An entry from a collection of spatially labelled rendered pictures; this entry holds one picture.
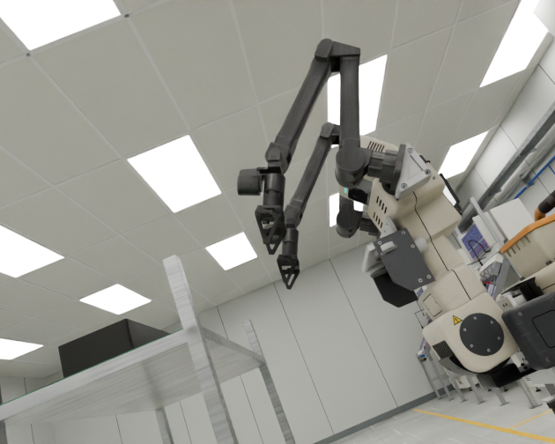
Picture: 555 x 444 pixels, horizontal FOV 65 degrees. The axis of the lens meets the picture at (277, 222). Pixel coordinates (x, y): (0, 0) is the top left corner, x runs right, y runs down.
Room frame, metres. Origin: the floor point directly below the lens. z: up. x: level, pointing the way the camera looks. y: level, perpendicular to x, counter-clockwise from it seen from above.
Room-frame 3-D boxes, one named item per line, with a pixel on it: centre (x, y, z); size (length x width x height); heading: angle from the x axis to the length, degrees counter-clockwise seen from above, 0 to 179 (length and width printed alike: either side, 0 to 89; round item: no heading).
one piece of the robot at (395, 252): (1.28, -0.27, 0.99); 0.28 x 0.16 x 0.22; 1
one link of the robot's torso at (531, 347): (1.22, -0.40, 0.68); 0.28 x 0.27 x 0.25; 1
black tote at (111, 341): (1.26, 0.51, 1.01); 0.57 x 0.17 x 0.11; 1
